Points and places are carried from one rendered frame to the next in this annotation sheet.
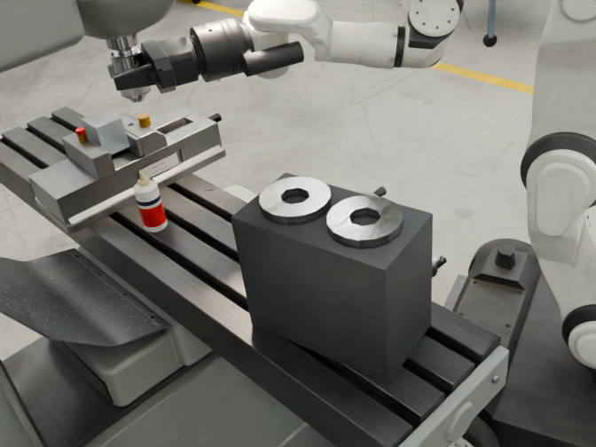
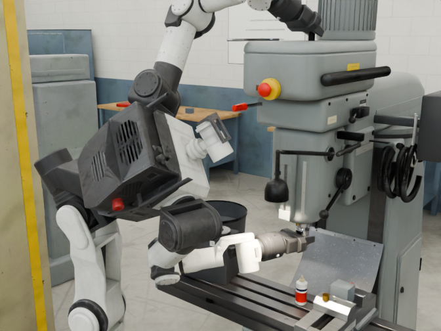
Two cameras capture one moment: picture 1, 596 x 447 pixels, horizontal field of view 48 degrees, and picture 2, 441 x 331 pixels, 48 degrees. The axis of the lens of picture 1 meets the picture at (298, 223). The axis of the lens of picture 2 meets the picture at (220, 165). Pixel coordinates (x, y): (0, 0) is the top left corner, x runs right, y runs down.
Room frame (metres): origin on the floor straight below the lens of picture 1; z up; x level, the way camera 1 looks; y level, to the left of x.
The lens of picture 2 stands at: (2.48, -0.38, 1.90)
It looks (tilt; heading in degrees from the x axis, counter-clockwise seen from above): 15 degrees down; 168
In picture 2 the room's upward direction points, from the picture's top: straight up
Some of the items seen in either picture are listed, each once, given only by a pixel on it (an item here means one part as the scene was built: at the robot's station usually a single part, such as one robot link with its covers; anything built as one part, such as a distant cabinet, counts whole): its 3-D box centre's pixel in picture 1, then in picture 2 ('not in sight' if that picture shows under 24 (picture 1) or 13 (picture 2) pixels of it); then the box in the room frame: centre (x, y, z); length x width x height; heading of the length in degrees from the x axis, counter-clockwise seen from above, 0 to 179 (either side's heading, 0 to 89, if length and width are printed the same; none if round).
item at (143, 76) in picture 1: (136, 80); not in sight; (0.96, 0.22, 1.23); 0.06 x 0.02 x 0.03; 109
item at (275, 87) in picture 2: not in sight; (270, 88); (1.14, 0.05, 1.76); 0.06 x 0.02 x 0.06; 40
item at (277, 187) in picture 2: not in sight; (276, 188); (1.15, 0.08, 1.47); 0.07 x 0.07 x 0.06
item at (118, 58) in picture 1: (126, 54); (302, 229); (0.99, 0.23, 1.26); 0.05 x 0.05 x 0.01
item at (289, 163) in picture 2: not in sight; (287, 186); (1.06, 0.14, 1.45); 0.04 x 0.04 x 0.21; 40
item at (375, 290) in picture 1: (334, 269); (208, 251); (0.67, -0.04, 1.07); 0.22 x 0.12 x 0.20; 51
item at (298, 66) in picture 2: not in sight; (312, 66); (0.98, 0.24, 1.81); 0.47 x 0.26 x 0.16; 130
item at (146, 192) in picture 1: (148, 199); (301, 289); (0.96, 0.25, 1.02); 0.04 x 0.04 x 0.11
